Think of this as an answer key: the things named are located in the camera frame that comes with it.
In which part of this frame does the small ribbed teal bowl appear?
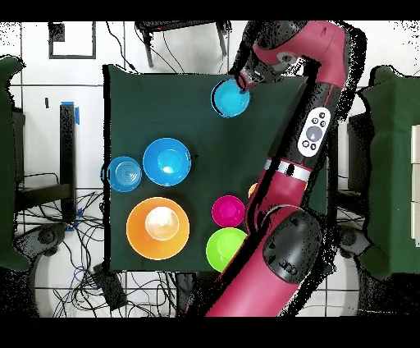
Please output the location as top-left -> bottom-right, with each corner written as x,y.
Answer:
210,78 -> 251,118

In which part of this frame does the white boxes stack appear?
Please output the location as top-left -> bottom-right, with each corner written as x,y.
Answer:
410,124 -> 420,248

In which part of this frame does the dark green tablecloth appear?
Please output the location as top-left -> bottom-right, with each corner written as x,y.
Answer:
103,64 -> 331,273

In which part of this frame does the large blue bowl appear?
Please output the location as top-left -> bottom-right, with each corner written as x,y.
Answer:
142,137 -> 192,187

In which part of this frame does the pink red bowl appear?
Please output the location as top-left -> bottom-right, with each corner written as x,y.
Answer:
211,195 -> 246,228

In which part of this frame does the black equipment stand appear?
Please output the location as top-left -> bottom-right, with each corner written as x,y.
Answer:
346,112 -> 373,195

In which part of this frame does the shallow blue bowl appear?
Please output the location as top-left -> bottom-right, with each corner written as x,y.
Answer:
107,155 -> 143,193

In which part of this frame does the green bowl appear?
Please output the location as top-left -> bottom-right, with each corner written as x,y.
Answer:
205,227 -> 248,272

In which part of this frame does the green cloth side table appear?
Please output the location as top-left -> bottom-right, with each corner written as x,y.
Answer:
357,64 -> 420,280
0,55 -> 29,272

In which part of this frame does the large yellow bowl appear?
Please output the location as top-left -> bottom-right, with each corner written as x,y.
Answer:
126,196 -> 190,261

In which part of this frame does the black stand bar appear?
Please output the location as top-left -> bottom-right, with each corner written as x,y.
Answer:
16,103 -> 77,224

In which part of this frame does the black power box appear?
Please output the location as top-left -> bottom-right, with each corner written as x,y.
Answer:
92,263 -> 128,312

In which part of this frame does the dark grey chair with knob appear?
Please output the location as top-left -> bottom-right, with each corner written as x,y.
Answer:
12,222 -> 70,262

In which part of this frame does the black floor frame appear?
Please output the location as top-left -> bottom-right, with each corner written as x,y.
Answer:
48,21 -> 97,61

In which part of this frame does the tangle of black cables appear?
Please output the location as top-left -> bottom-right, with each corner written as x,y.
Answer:
16,172 -> 178,318

